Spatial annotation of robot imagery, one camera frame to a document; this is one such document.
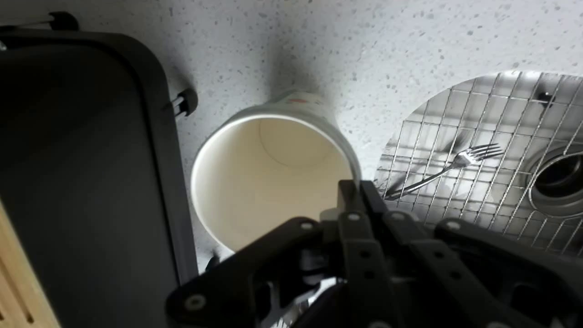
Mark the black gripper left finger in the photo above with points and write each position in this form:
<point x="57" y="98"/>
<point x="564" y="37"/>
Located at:
<point x="285" y="267"/>

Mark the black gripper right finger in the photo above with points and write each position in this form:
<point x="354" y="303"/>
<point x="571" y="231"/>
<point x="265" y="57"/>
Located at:
<point x="486" y="274"/>

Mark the white paper cup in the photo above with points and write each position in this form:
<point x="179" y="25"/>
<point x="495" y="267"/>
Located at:
<point x="267" y="183"/>

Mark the metal sink bottom grid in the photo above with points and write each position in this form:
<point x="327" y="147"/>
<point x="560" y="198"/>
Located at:
<point x="486" y="201"/>

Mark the metal fork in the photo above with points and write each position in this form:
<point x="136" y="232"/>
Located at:
<point x="467" y="160"/>

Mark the stainless steel sink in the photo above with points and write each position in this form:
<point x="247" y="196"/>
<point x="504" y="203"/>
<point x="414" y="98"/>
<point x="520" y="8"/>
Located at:
<point x="566" y="183"/>

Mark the black utensil caddy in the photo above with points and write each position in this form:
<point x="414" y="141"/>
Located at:
<point x="92" y="183"/>

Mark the wooden knife block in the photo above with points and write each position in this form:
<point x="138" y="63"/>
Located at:
<point x="19" y="293"/>

